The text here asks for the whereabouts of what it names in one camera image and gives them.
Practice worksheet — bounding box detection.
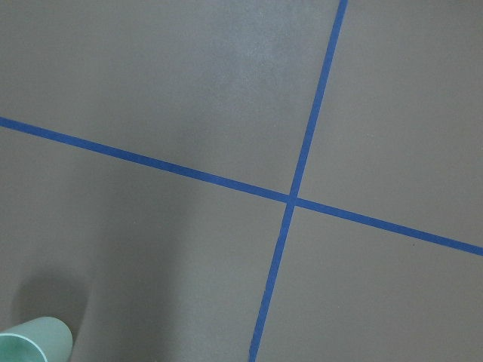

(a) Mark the light green cup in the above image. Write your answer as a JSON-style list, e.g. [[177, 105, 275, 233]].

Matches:
[[1, 317, 73, 362]]

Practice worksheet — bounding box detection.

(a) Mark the brown table mat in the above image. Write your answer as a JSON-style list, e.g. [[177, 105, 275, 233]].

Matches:
[[1, 1, 482, 361]]

